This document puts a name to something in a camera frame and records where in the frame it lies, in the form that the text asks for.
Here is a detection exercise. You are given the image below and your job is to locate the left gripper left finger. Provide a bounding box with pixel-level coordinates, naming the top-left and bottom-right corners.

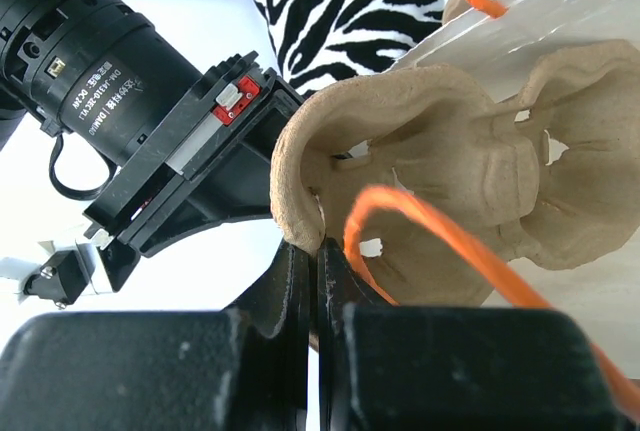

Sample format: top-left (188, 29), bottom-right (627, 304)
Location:
top-left (1, 243), bottom-right (309, 430)

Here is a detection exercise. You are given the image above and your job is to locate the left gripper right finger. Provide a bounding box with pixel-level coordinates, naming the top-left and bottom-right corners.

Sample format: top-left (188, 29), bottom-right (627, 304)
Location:
top-left (317, 239), bottom-right (633, 430)

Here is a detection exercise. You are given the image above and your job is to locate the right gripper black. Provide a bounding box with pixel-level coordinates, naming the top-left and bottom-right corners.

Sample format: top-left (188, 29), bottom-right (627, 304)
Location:
top-left (84, 52), bottom-right (304, 292)

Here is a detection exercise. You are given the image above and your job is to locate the kraft paper gift bag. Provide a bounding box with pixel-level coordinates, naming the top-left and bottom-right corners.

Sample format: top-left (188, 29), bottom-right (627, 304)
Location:
top-left (342, 0), bottom-right (640, 422)

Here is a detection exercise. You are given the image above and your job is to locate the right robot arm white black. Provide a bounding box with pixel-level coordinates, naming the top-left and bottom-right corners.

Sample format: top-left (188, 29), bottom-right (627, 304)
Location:
top-left (1, 0), bottom-right (302, 290)

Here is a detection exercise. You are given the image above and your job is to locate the zebra print pillow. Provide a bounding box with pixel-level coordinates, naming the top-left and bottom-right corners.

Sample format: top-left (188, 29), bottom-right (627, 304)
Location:
top-left (253, 0), bottom-right (447, 98)

